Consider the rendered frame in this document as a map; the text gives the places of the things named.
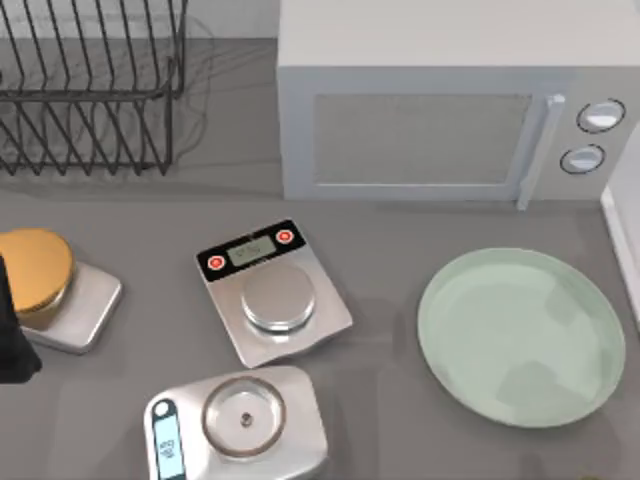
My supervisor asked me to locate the small microwave knob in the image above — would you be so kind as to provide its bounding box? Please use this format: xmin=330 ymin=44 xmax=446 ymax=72
xmin=559 ymin=144 xmax=607 ymax=176

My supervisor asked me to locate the pale green plate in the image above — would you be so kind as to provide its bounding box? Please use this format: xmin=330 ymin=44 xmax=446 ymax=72
xmin=417 ymin=247 xmax=627 ymax=429

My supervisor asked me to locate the microwave door handle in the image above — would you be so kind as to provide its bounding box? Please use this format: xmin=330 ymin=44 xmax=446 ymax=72
xmin=516 ymin=93 xmax=567 ymax=212

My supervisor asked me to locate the silver scale with gold pan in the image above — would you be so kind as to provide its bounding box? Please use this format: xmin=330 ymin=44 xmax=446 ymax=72
xmin=0 ymin=228 xmax=124 ymax=356

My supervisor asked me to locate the pale microwave oven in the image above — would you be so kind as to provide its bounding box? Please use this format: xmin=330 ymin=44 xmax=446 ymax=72
xmin=277 ymin=0 xmax=640 ymax=202

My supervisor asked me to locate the silver scale with red buttons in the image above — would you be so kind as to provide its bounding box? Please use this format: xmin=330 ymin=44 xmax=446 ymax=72
xmin=195 ymin=217 xmax=354 ymax=370

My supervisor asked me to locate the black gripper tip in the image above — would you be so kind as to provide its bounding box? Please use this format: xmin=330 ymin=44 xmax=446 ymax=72
xmin=0 ymin=254 xmax=43 ymax=385

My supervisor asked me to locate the large microwave knob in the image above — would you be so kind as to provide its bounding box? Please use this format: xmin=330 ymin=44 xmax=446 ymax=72
xmin=576 ymin=98 xmax=627 ymax=135

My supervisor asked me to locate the silver scale with blue display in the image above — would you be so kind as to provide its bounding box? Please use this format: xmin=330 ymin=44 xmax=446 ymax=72
xmin=144 ymin=365 xmax=330 ymax=480

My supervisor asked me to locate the white appliance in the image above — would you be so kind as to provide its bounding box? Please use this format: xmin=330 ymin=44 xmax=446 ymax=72
xmin=599 ymin=144 xmax=640 ymax=334

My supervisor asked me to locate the black wire dish rack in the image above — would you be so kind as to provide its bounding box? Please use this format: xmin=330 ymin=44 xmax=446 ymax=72
xmin=0 ymin=0 xmax=190 ymax=177

